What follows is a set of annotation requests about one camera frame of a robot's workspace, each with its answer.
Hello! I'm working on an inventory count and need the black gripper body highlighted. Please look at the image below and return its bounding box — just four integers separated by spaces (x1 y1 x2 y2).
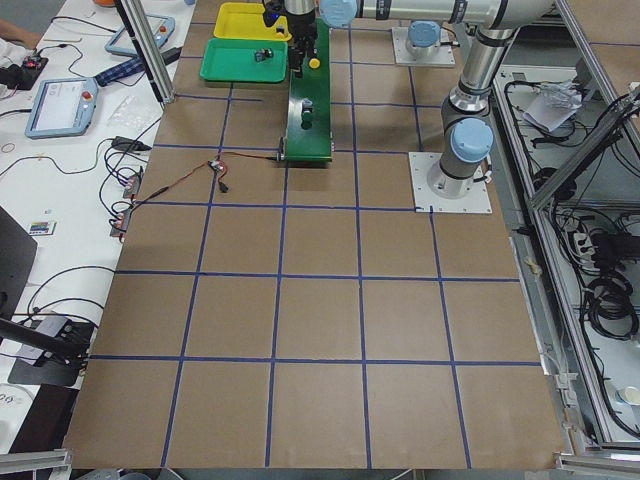
262 0 317 50

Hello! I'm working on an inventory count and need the yellow push button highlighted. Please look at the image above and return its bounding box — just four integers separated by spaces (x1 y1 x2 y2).
308 58 321 70

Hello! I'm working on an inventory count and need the green push button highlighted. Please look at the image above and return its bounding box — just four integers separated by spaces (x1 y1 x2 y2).
300 98 314 130
254 48 274 63

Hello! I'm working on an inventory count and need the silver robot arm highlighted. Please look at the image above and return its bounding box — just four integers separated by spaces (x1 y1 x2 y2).
263 0 554 199
405 20 442 55

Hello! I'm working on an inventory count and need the green plastic tray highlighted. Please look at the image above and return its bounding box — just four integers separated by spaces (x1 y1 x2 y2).
200 38 288 84

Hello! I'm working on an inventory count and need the yellow plastic tray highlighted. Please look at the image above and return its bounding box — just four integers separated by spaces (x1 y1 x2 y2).
213 2 292 42

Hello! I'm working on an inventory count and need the green conveyor belt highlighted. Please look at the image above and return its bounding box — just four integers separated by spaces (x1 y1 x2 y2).
278 19 333 162

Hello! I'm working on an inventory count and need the teach pendant far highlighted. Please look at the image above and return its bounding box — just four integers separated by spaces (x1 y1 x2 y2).
104 14 177 57

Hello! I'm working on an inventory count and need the teach pendant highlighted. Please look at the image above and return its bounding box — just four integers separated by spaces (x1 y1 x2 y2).
104 14 177 57
25 77 98 139

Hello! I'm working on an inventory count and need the small controller circuit board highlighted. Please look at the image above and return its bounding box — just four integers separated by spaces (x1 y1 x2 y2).
208 160 227 175

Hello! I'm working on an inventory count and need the blue checkered cloth roll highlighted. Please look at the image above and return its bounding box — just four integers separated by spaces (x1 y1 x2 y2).
94 57 144 87

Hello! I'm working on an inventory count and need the teach pendant near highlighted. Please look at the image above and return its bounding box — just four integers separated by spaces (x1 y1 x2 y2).
25 77 98 139

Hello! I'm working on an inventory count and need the red black power cable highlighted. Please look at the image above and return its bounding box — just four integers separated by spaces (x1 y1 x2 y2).
132 151 281 206

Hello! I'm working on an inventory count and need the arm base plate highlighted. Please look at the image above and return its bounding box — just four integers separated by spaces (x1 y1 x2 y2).
408 152 492 215
392 21 455 68

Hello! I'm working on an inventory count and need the aluminium frame post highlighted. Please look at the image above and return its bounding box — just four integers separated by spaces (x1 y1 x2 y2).
114 0 175 105

